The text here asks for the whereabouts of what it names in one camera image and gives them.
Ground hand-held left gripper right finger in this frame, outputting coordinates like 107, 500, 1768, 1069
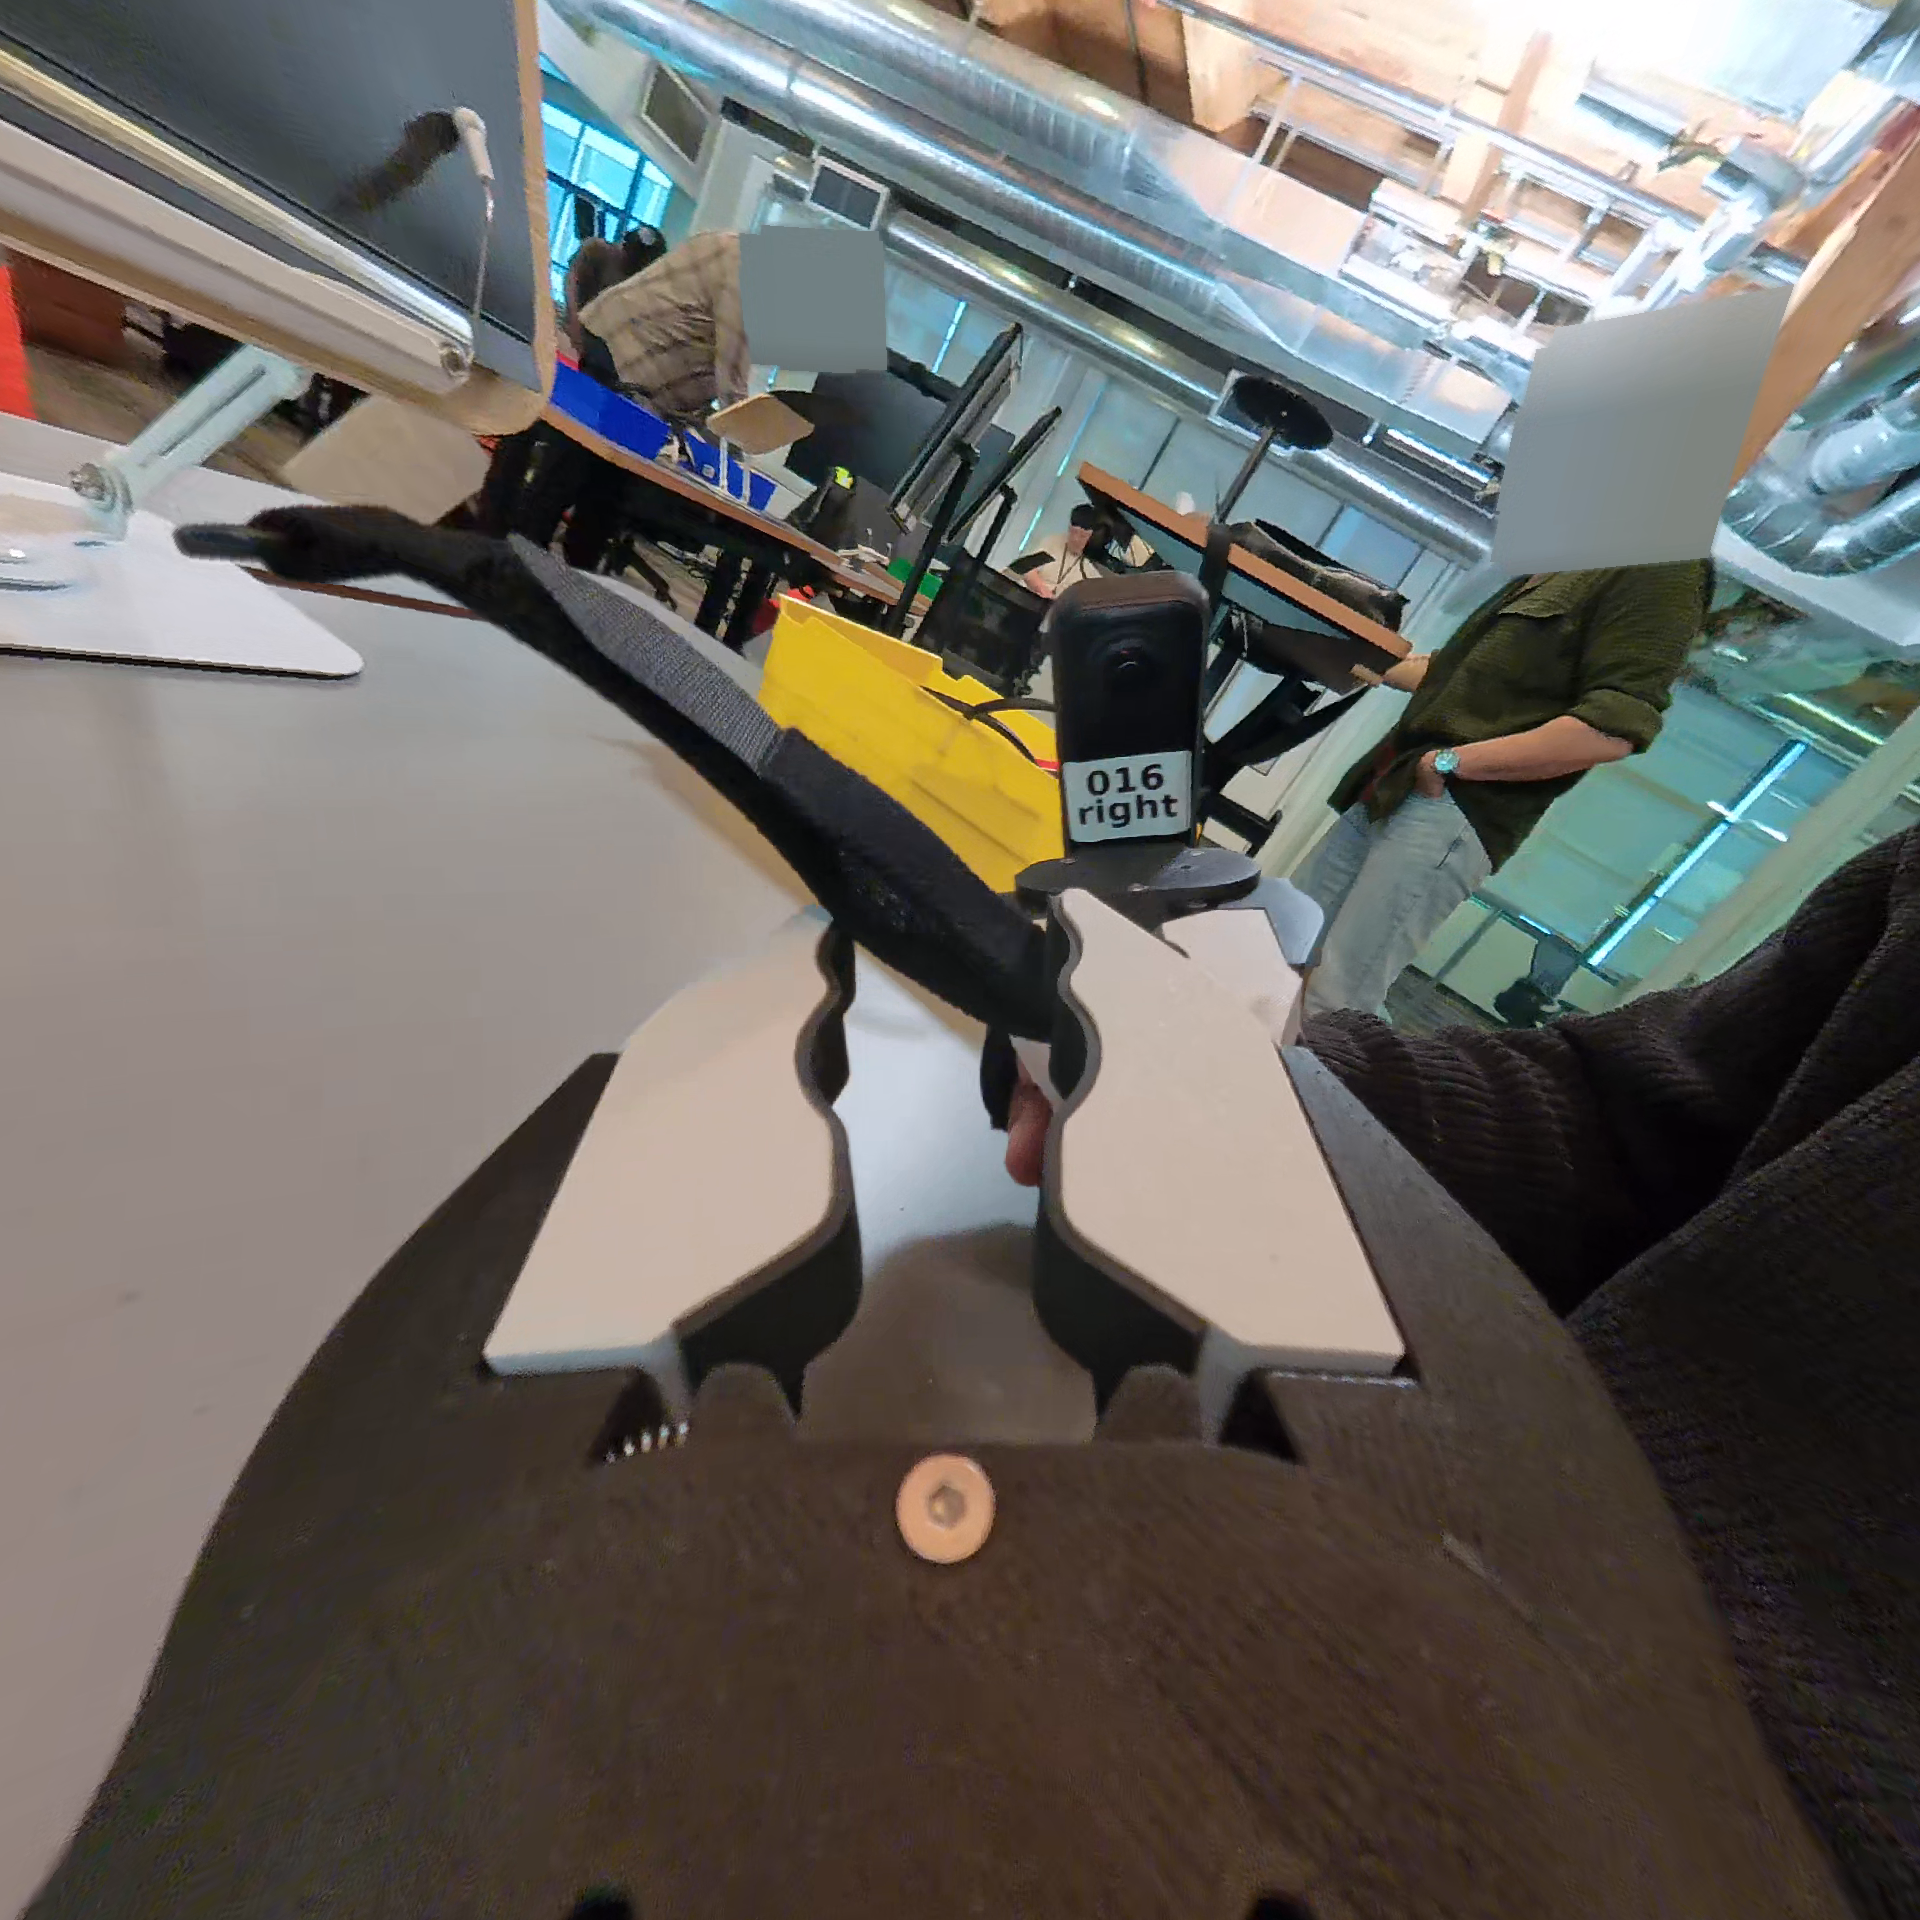
1033, 892, 1409, 1383

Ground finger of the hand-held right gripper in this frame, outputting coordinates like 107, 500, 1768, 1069
1160, 877, 1325, 1048

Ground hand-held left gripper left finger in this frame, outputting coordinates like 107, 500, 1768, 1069
485, 917, 859, 1385

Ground yellow storage bin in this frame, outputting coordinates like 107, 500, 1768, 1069
755, 589, 1069, 897

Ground black strap loop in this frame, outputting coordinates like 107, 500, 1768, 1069
172, 503, 1089, 1133

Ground person's right forearm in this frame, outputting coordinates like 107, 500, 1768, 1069
1292, 823, 1920, 1920

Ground wooden top standing desk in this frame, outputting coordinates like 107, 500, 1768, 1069
1072, 465, 1418, 760

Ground black monitor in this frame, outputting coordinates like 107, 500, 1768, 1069
869, 323, 1069, 562

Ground long wooden desk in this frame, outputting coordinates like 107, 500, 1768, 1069
534, 408, 849, 648

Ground blue parts tray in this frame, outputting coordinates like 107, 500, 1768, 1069
546, 359, 788, 522

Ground silver ventilation duct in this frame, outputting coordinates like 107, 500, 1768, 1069
555, 0, 1682, 394

